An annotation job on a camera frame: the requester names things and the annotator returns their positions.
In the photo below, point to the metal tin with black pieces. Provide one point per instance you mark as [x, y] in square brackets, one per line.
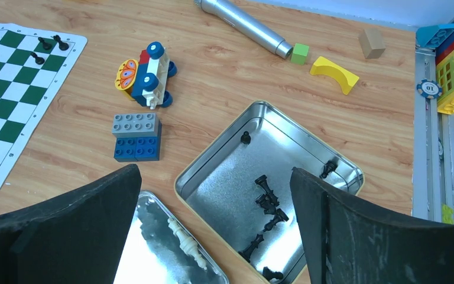
[240, 186]

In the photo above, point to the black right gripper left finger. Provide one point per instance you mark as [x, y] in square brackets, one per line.
[76, 237]

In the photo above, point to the blue poker chip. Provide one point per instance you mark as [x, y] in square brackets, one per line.
[429, 89]

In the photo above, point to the silver microphone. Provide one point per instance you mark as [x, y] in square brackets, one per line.
[247, 25]

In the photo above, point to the metal tin lid tray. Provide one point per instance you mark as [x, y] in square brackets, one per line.
[152, 252]

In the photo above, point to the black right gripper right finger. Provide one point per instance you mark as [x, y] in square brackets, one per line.
[347, 239]

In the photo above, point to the yellow arch block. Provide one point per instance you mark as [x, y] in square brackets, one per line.
[346, 79]

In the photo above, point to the green white chess mat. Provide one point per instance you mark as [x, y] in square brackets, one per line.
[27, 89]

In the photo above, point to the white chess piece in tray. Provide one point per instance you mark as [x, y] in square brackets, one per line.
[187, 243]

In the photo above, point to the black rook corner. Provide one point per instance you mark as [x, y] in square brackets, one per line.
[63, 46]

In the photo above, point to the black pawn by corner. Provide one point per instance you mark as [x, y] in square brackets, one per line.
[45, 45]

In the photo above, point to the grey blue brick stack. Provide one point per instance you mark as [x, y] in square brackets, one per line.
[138, 137]

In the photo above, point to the green cube block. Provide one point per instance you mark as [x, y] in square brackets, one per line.
[300, 53]

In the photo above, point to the toy block car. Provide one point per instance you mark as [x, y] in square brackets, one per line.
[144, 80]

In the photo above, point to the tan wooden block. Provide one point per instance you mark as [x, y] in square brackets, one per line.
[372, 43]

